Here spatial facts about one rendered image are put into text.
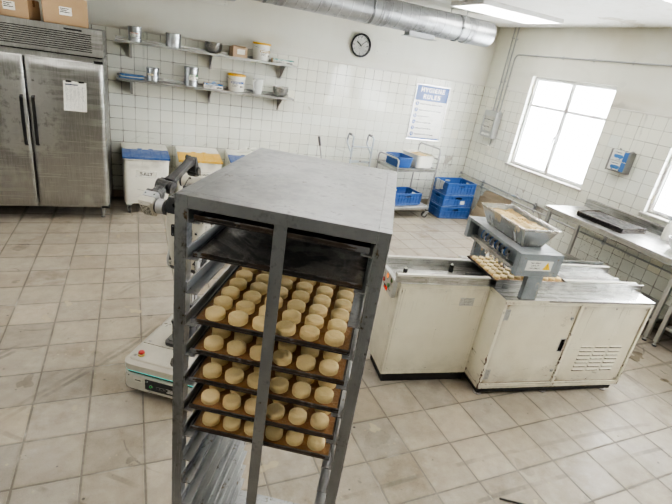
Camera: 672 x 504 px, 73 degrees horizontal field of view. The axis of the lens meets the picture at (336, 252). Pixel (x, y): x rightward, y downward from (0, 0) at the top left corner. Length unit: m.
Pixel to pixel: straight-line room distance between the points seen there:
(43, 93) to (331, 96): 3.65
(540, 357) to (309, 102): 4.80
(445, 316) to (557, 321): 0.80
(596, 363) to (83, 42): 5.60
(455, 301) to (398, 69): 4.88
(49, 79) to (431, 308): 4.41
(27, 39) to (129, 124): 1.51
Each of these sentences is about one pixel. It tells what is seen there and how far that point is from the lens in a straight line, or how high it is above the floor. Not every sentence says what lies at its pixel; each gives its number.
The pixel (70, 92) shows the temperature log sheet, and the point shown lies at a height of 1.42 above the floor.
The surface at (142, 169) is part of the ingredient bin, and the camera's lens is 6.09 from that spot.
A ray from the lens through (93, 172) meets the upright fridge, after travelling 5.85.
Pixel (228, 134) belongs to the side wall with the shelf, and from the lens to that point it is 6.75.
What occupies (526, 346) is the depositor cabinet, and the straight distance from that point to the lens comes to 3.61.
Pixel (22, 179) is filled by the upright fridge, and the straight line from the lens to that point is 5.97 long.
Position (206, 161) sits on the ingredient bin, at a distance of 6.10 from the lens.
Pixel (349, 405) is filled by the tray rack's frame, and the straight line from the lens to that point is 1.20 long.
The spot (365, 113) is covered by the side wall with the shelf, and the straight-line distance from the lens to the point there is 7.35.
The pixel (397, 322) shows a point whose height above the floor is 0.53.
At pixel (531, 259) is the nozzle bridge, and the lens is 3.20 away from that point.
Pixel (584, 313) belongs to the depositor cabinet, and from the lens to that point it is 3.74.
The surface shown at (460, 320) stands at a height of 0.55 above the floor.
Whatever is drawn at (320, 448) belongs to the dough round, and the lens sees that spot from 1.38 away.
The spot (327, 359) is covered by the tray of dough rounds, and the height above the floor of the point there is 1.42.
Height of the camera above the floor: 2.13
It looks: 23 degrees down
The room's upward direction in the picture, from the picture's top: 9 degrees clockwise
